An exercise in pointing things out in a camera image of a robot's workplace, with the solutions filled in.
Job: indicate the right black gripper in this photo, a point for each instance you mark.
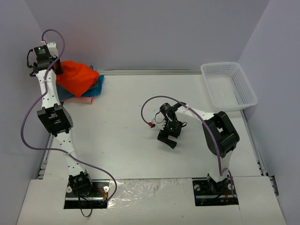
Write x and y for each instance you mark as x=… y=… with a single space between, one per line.
x=168 y=136

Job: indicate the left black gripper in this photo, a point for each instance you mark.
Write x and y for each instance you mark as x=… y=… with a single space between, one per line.
x=56 y=67

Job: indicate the orange t shirt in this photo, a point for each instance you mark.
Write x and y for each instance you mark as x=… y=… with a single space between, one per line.
x=76 y=79

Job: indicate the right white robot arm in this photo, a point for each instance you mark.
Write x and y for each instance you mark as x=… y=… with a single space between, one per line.
x=220 y=134

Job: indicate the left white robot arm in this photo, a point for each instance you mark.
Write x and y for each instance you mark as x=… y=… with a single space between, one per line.
x=55 y=117

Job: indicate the folded grey t shirt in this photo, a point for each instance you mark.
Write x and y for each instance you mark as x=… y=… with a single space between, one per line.
x=78 y=83

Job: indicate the folded blue t shirt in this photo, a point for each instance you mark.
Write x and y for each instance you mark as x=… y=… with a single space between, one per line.
x=96 y=88

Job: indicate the folded pink t shirt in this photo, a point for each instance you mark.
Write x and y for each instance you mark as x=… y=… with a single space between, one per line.
x=81 y=100

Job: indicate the white foam board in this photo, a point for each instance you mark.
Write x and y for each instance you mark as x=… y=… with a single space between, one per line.
x=154 y=202

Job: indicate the white plastic basket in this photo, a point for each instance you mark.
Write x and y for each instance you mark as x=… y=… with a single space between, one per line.
x=228 y=86

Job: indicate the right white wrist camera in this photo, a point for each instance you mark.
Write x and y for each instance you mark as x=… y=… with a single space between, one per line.
x=160 y=123

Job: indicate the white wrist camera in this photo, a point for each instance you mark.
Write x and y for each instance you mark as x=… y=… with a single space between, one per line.
x=53 y=50
x=160 y=123

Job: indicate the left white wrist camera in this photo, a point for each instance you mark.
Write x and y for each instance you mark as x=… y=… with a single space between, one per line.
x=53 y=50

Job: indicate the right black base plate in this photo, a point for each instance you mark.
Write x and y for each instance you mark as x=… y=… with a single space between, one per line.
x=207 y=193

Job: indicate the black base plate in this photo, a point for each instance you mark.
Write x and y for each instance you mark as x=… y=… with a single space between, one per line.
x=95 y=199
x=207 y=193

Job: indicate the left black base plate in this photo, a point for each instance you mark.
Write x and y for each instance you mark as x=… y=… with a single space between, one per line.
x=95 y=199

